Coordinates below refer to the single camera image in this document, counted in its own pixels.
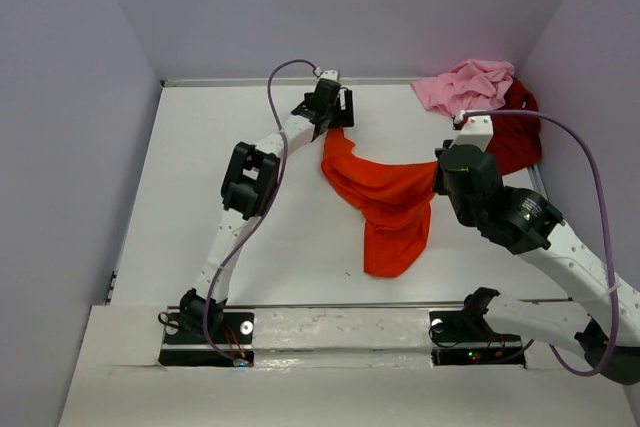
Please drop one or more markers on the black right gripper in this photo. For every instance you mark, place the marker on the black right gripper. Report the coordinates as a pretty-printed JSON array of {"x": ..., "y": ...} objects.
[{"x": 438, "y": 182}]

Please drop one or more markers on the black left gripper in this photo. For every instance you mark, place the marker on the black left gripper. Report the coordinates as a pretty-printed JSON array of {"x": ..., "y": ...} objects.
[{"x": 342, "y": 117}]

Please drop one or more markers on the orange t shirt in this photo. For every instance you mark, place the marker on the orange t shirt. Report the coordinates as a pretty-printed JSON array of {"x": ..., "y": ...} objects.
[{"x": 394, "y": 200}]

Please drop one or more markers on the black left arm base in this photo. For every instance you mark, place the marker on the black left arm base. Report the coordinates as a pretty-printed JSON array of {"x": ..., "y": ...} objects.
[{"x": 230, "y": 346}]

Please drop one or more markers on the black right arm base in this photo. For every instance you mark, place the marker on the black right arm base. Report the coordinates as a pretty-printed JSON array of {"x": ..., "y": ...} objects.
[{"x": 463, "y": 337}]

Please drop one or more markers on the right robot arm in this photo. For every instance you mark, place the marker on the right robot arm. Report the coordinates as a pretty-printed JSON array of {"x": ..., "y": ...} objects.
[{"x": 605, "y": 333}]

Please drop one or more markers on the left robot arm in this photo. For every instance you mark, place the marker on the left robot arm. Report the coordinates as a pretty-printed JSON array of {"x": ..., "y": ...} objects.
[{"x": 250, "y": 185}]

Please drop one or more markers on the dark red t shirt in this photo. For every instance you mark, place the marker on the dark red t shirt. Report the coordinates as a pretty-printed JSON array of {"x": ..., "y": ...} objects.
[{"x": 515, "y": 143}]

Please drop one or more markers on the pink t shirt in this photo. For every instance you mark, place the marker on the pink t shirt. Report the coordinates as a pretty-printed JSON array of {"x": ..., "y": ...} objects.
[{"x": 470, "y": 85}]

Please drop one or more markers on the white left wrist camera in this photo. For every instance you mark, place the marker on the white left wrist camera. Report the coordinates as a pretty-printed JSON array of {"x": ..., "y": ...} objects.
[{"x": 331, "y": 74}]

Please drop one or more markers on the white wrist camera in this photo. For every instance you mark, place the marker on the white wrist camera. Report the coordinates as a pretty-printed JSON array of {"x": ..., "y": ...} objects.
[
  {"x": 473, "y": 129},
  {"x": 331, "y": 74}
]

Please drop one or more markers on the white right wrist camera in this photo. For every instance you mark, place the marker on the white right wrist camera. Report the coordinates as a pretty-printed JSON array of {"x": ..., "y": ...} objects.
[{"x": 473, "y": 129}]

